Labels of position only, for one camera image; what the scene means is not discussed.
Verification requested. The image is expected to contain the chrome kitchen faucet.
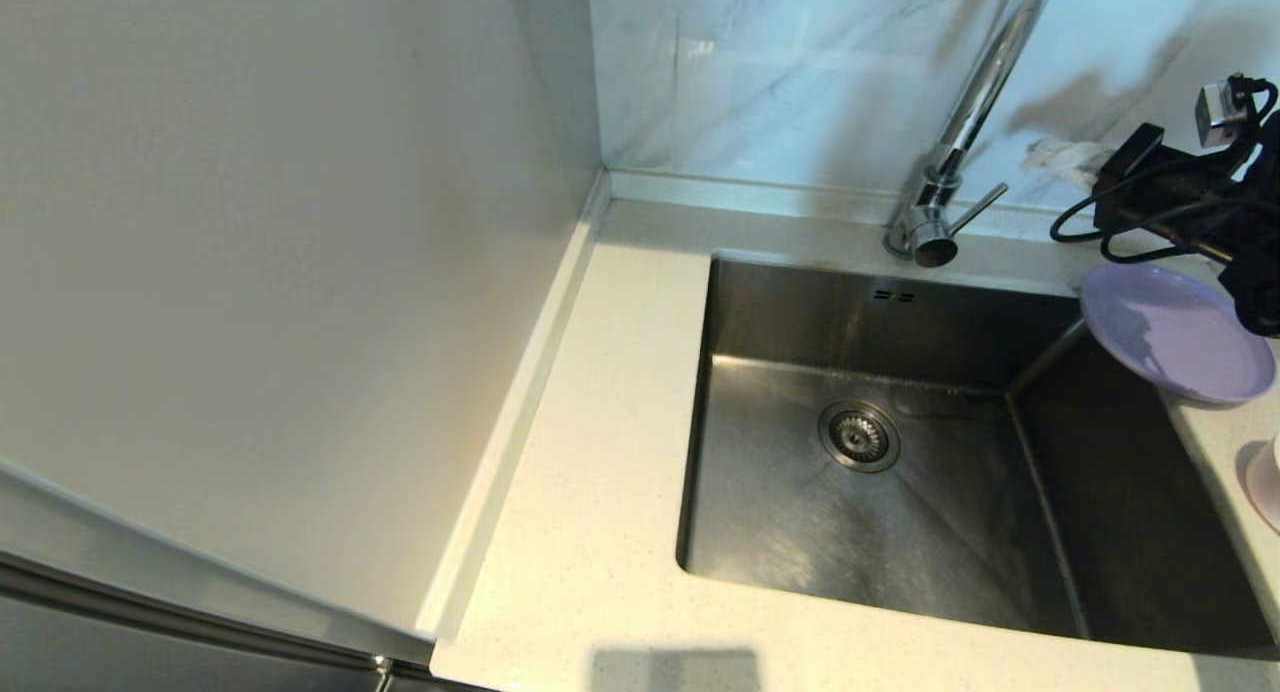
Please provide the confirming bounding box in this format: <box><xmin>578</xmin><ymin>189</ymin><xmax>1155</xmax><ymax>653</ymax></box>
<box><xmin>885</xmin><ymin>0</ymin><xmax>1059</xmax><ymax>269</ymax></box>

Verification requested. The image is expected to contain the purple round plate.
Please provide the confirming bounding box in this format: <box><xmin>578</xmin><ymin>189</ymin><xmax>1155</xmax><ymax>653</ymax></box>
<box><xmin>1080</xmin><ymin>263</ymin><xmax>1276</xmax><ymax>405</ymax></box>

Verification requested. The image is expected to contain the metal sink drain strainer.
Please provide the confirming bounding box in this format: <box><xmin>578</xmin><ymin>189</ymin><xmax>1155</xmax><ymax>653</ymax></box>
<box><xmin>818</xmin><ymin>402</ymin><xmax>901</xmax><ymax>474</ymax></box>

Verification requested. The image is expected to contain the stainless steel sink basin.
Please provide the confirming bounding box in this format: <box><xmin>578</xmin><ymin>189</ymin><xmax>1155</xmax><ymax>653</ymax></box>
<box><xmin>676</xmin><ymin>255</ymin><xmax>1276</xmax><ymax>658</ymax></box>

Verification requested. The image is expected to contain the pink cup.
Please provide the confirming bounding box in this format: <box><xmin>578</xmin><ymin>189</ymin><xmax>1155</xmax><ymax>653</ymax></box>
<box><xmin>1235</xmin><ymin>434</ymin><xmax>1280</xmax><ymax>535</ymax></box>

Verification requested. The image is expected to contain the stainless steel appliance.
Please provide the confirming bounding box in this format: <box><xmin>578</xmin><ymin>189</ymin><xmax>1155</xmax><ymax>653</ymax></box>
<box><xmin>0</xmin><ymin>452</ymin><xmax>501</xmax><ymax>692</ymax></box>

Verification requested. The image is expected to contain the black camera cable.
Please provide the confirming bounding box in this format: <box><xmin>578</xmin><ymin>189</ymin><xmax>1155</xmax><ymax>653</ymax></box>
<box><xmin>1050</xmin><ymin>75</ymin><xmax>1280</xmax><ymax>265</ymax></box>

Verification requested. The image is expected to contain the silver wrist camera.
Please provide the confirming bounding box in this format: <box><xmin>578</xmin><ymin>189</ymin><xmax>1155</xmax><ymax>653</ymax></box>
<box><xmin>1196</xmin><ymin>77</ymin><xmax>1253</xmax><ymax>151</ymax></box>

